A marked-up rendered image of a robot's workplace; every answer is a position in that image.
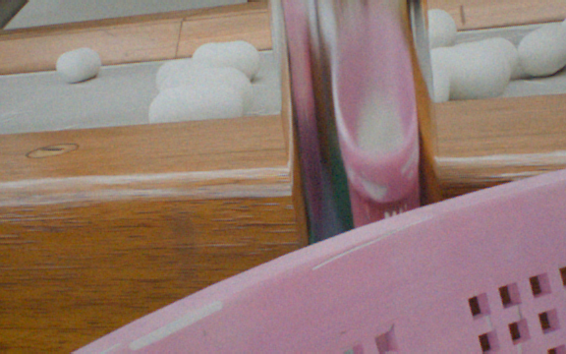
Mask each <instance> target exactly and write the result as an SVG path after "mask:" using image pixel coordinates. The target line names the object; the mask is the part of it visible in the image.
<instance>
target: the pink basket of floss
mask: <svg viewBox="0 0 566 354"><path fill-rule="evenodd" d="M563 267H566V169H563V170H558V171H554V172H550V173H545V174H540V175H537V176H534V177H530V178H526V179H522V180H518V181H514V182H510V183H506V184H503V185H499V186H495V187H491V188H487V189H483V190H480V191H476V192H473V193H470V194H467V195H464V196H460V197H457V198H453V199H450V200H446V201H443V202H440V203H436V204H433V205H429V206H424V207H420V208H417V209H414V210H411V211H409V212H406V213H403V214H400V215H397V216H394V217H391V218H388V219H385V220H382V221H379V222H377V223H374V224H371V225H368V226H365V227H362V228H359V229H356V230H353V231H350V232H347V233H345V234H342V235H339V236H336V237H334V238H328V239H326V240H323V241H320V242H318V243H315V244H312V245H310V246H307V247H304V248H302V249H300V250H297V251H294V252H292V253H289V254H286V255H284V256H281V257H279V258H277V259H274V260H272V261H270V262H268V263H265V264H263V265H259V266H257V267H254V268H252V269H250V270H247V271H245V272H242V273H240V274H238V275H235V276H233V277H230V278H228V279H225V280H223V281H221V282H218V283H216V284H213V285H211V286H209V287H207V288H205V289H202V290H201V291H199V292H197V293H195V294H193V295H190V296H188V297H186V298H184V299H182V300H180V301H177V302H175V303H173V304H171V305H169V306H166V307H164V308H162V309H160V310H158V311H156V312H153V313H151V314H149V315H147V316H145V317H142V318H140V319H138V320H136V321H134V322H132V323H130V324H127V325H125V326H123V327H121V328H119V329H117V330H115V331H113V332H111V333H109V334H107V335H105V336H103V337H101V338H99V339H97V340H95V341H93V342H92V343H90V344H88V345H86V346H84V347H82V348H80V349H78V350H76V351H74V352H72V353H71V354H342V353H343V352H345V351H347V350H349V349H351V348H352V349H353V352H354V354H379V352H378V349H377V346H376V343H375V339H374V338H375V337H377V336H379V335H381V334H383V333H384V335H385V339H386V342H387V346H388V349H389V351H388V352H386V353H384V354H548V352H547V349H549V350H550V349H553V348H555V349H556V353H557V354H566V286H563V282H562V278H561V274H560V270H559V269H560V268H563ZM534 276H538V281H539V285H540V289H541V293H540V294H538V295H535V296H534V295H533V291H532V287H531V283H530V280H529V278H531V277H534ZM504 285H508V289H509V293H510V297H511V301H512V302H511V303H508V304H505V305H503V303H502V300H501V296H500V292H499V288H498V287H501V286H504ZM474 296H478V300H479V304H480V308H481V313H480V314H477V315H475V316H473V314H472V311H471V307H470V303H469V300H468V299H469V298H471V297H474ZM544 312H547V317H548V321H549V325H550V328H549V329H542V328H541V324H540V320H539V316H538V313H544ZM513 322H517V325H518V329H519V332H520V335H521V338H518V339H515V340H512V336H511V333H510V329H509V324H511V323H513ZM484 333H487V337H488V341H489V344H490V348H491V349H489V350H487V351H484V352H482V350H481V344H480V340H479V335H481V334H484Z"/></svg>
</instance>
